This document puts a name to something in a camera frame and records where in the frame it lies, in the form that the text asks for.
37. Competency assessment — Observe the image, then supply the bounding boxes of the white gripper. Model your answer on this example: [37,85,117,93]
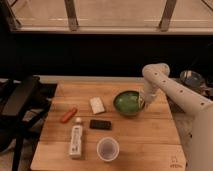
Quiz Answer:
[139,88,157,110]

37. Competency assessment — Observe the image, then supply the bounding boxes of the green ceramic bowl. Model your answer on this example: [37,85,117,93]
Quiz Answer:
[113,90,142,117]

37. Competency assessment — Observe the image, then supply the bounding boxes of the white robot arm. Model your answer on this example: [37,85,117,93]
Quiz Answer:
[140,63,213,171]

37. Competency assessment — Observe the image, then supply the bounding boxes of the white sponge block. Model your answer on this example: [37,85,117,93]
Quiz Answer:
[90,97,105,114]

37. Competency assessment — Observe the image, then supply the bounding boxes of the black rectangular block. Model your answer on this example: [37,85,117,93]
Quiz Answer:
[89,120,112,130]

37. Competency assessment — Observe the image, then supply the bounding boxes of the clear plastic cup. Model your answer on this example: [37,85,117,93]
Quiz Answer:
[96,137,120,162]

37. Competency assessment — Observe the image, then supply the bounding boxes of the orange carrot toy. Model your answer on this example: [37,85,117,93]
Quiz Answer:
[60,107,78,123]

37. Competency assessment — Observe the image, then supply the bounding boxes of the white tube bottle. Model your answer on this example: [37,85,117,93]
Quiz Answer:
[69,117,83,159]

